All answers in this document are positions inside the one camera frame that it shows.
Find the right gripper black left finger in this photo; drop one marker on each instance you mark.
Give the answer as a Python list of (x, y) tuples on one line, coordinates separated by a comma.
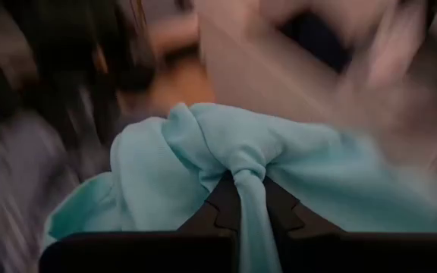
[(222, 212)]

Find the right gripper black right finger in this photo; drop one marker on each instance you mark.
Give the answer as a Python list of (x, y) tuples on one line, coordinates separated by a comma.
[(283, 216)]

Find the teal cloth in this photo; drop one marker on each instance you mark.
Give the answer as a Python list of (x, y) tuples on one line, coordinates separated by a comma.
[(165, 163)]

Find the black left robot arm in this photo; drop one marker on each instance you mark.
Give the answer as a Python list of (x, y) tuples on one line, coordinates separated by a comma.
[(51, 57)]

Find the white plastic laundry basket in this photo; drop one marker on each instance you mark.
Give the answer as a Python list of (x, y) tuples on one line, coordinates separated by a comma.
[(260, 76)]

